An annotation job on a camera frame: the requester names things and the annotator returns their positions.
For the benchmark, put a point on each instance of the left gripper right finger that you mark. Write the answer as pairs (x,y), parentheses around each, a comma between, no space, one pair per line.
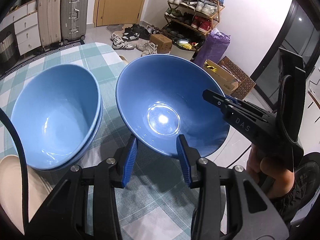
(196,170)

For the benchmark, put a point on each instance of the beige suitcase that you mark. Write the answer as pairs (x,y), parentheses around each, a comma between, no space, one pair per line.
(48,14)

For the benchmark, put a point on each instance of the right hand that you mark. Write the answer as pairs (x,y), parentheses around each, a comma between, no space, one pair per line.
(283,178)

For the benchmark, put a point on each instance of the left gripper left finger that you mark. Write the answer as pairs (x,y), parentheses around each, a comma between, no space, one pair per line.
(114,171)

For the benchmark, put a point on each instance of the small brown cardboard box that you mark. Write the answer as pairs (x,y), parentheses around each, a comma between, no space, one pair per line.
(163,43)

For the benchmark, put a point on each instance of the beige plate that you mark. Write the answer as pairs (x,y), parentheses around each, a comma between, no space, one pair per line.
(11,190)

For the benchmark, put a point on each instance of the dark blue bowl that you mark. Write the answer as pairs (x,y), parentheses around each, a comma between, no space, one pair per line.
(160,97)

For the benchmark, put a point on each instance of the wooden door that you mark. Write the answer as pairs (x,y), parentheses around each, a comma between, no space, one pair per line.
(109,12)

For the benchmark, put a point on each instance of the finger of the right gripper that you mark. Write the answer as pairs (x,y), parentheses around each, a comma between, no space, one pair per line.
(217,100)
(230,99)

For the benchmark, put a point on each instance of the light blue bowl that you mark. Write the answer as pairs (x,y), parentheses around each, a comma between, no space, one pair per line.
(84,149)
(55,114)

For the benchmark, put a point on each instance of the open cardboard box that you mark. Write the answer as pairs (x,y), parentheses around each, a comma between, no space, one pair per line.
(224,78)

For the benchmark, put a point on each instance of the teal checked tablecloth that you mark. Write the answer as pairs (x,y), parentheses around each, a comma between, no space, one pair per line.
(156,203)

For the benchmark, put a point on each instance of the white trash bin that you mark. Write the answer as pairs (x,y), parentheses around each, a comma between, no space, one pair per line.
(182,48)

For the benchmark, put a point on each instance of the purple rolled mat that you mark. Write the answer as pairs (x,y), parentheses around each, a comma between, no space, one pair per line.
(213,48)

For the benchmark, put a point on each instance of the woven laundry basket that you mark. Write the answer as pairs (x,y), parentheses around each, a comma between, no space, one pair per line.
(7,47)

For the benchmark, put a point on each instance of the white drawer desk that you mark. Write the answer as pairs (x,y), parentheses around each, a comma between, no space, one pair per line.
(26,29)

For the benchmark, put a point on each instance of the wooden shoe rack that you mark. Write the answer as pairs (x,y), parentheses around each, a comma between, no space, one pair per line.
(201,16)

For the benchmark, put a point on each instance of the silver suitcase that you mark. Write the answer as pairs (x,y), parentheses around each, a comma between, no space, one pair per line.
(73,19)

